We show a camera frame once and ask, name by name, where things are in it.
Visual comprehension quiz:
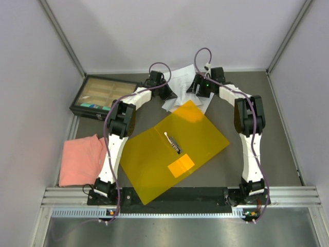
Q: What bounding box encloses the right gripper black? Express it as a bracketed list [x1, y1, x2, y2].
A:
[186, 75, 214, 99]

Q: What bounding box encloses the metal folder clip mechanism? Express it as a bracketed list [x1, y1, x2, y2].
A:
[164, 132, 182, 154]

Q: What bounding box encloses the yellow plastic folder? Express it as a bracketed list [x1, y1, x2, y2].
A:
[120, 101, 230, 205]

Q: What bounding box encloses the black compartment display box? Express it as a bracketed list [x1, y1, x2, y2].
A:
[69, 75, 141, 121]

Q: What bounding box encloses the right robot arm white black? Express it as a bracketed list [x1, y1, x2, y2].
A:
[187, 63, 266, 204]

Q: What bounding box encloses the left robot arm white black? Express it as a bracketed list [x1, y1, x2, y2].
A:
[87, 70, 176, 206]

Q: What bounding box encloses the teal tube left in box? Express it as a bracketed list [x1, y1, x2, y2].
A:
[80, 103, 99, 109]

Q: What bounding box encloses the pink folded cloth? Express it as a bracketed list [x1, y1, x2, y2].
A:
[59, 134, 106, 187]

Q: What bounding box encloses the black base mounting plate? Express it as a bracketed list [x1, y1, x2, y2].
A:
[86, 186, 247, 214]

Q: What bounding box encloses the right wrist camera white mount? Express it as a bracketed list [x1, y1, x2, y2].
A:
[204, 62, 211, 78]

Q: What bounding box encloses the left aluminium frame post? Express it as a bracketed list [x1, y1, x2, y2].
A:
[38, 0, 86, 77]

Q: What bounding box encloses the aluminium frame post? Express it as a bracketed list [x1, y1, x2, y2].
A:
[266, 0, 314, 75]
[38, 0, 86, 77]

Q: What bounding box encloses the grey slotted cable duct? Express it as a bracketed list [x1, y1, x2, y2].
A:
[51, 208, 247, 219]

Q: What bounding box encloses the right aluminium frame post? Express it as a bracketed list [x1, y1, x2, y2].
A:
[266, 0, 314, 75]

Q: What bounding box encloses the aluminium front rail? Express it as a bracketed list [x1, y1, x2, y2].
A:
[41, 186, 322, 207]

